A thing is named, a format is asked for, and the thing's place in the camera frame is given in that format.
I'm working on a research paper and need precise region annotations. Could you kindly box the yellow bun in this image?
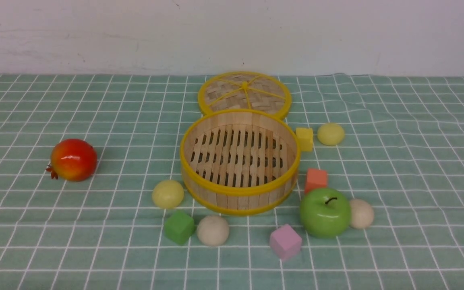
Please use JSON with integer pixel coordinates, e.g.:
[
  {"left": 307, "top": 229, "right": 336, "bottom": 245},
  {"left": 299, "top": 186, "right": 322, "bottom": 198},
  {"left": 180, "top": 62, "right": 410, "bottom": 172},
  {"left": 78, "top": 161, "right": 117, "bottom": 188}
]
[
  {"left": 317, "top": 122, "right": 346, "bottom": 146},
  {"left": 151, "top": 180, "right": 184, "bottom": 209}
]

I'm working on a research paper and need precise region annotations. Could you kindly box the white bun front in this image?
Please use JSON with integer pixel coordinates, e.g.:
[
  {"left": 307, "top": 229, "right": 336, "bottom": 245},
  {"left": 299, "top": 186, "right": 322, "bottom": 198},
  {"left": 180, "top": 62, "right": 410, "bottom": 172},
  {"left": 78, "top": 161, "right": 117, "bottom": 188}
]
[{"left": 197, "top": 215, "right": 230, "bottom": 247}]

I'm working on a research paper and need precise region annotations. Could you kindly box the white bun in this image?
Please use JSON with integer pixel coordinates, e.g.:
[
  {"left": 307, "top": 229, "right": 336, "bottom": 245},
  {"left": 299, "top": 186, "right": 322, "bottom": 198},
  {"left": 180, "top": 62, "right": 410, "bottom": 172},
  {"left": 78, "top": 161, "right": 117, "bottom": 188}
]
[
  {"left": 197, "top": 215, "right": 230, "bottom": 247},
  {"left": 350, "top": 199, "right": 375, "bottom": 229}
]

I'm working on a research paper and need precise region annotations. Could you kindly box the bamboo steamer tray yellow rim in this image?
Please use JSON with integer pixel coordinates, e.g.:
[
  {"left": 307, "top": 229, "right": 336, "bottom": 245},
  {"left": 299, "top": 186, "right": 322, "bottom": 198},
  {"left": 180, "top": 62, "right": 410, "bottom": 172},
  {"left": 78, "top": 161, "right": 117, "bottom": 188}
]
[{"left": 179, "top": 110, "right": 301, "bottom": 216}]

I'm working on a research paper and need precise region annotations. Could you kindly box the woven bamboo steamer lid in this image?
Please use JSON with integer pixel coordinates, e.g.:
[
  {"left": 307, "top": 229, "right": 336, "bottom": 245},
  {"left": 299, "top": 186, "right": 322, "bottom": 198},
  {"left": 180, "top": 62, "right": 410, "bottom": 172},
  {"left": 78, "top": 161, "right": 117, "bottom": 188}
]
[{"left": 197, "top": 71, "right": 292, "bottom": 120}]

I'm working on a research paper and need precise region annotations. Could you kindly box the yellow cube block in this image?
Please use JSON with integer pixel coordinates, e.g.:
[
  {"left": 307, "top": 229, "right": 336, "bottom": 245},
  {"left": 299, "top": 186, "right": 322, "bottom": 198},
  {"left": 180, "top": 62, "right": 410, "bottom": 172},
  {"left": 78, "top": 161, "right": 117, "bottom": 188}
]
[{"left": 295, "top": 127, "right": 314, "bottom": 152}]

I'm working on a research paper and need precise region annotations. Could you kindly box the orange cube block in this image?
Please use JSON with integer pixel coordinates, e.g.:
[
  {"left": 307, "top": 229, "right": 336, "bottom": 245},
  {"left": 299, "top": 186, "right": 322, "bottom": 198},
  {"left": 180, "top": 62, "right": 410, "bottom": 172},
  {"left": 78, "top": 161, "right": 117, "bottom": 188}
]
[{"left": 304, "top": 168, "right": 328, "bottom": 195}]

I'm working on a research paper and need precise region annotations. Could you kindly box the green cube block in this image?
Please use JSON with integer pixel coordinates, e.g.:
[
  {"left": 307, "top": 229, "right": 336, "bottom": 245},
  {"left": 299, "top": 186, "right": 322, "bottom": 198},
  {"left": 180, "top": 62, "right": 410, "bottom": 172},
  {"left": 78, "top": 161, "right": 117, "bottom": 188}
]
[{"left": 164, "top": 210, "right": 196, "bottom": 245}]

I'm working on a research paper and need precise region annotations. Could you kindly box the pink cube block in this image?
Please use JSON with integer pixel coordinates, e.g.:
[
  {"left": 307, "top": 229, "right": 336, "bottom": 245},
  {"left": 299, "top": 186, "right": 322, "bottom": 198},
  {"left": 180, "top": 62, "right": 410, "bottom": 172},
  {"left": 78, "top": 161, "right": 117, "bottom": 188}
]
[{"left": 269, "top": 224, "right": 302, "bottom": 262}]

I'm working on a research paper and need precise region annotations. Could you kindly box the green toy apple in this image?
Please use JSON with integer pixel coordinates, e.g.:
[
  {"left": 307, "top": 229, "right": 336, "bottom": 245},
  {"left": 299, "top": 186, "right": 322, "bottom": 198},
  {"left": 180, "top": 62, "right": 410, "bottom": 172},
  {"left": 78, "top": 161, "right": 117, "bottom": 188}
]
[{"left": 300, "top": 187, "right": 351, "bottom": 238}]

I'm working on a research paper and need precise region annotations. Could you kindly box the red pomegranate toy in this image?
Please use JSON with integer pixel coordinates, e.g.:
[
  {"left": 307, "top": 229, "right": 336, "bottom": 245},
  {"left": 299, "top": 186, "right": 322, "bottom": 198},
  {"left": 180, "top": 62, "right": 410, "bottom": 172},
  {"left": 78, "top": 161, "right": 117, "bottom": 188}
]
[{"left": 46, "top": 139, "right": 97, "bottom": 182}]

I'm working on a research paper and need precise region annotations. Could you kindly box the green checkered tablecloth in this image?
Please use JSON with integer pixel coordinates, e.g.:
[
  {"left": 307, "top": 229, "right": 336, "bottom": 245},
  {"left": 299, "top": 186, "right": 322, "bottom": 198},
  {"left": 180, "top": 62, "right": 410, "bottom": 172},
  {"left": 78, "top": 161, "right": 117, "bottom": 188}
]
[{"left": 0, "top": 74, "right": 464, "bottom": 290}]

